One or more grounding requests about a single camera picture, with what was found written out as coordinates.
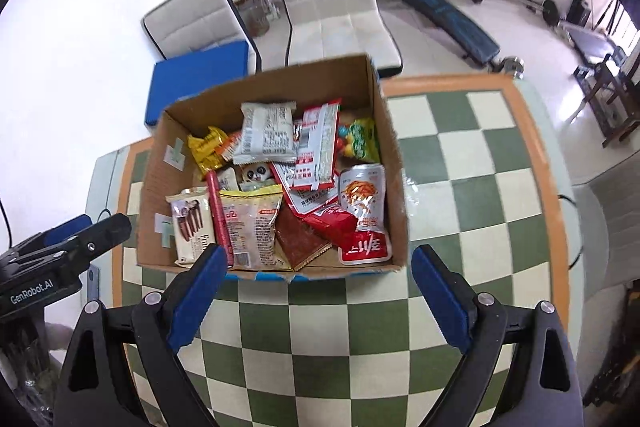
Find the clear cracker packet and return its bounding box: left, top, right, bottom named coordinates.
left=219, top=184, right=292, bottom=271

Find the orange panda snack packet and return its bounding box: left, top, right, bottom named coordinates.
left=216, top=131, right=276, bottom=192

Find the dark wooden stool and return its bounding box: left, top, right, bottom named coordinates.
left=573, top=46, right=639, bottom=147

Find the dark red snack packet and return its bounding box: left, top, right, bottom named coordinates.
left=276, top=204, right=332, bottom=271

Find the barbell on floor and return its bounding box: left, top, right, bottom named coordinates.
left=471, top=0, right=561, bottom=27

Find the chrome dumbbell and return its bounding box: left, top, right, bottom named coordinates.
left=491, top=56, right=525, bottom=79

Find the long red white packet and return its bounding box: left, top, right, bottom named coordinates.
left=292, top=98, right=342, bottom=191

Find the red white duck feet packet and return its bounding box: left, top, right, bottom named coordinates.
left=271, top=164, right=357, bottom=237

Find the white grey snack packet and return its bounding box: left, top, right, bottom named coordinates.
left=232, top=102, right=297, bottom=165

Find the checkered table mat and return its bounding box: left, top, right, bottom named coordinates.
left=112, top=72, right=572, bottom=427

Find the yellow snack packet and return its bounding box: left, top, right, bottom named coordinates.
left=188, top=127, right=231, bottom=176

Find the white padded chair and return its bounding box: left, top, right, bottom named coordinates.
left=282, top=0, right=404, bottom=78

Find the green colourful candy bag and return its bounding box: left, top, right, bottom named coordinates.
left=336, top=117, right=381, bottom=164

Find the blue cushion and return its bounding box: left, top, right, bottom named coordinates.
left=144, top=41, right=250, bottom=128

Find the dark blue sit-up bench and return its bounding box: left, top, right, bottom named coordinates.
left=400, top=0, right=500, bottom=70

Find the glass jar on floor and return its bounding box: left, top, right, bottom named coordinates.
left=245, top=0, right=273, bottom=37

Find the chocolate stick biscuit packet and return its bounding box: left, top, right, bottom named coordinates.
left=166, top=186, right=216, bottom=267

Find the white chair with blue cushion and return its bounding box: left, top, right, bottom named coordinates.
left=141, top=0, right=264, bottom=128

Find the white red chicken feet packet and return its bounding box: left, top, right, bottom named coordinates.
left=338, top=164, right=392, bottom=265

